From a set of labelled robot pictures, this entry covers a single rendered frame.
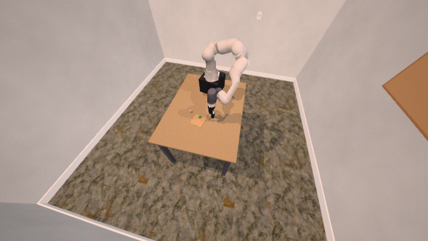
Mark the orange flat mat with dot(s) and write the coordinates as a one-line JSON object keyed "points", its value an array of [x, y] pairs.
{"points": [[198, 121]]}

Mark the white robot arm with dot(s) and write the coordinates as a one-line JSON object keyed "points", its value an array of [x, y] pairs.
{"points": [[239, 52]]}

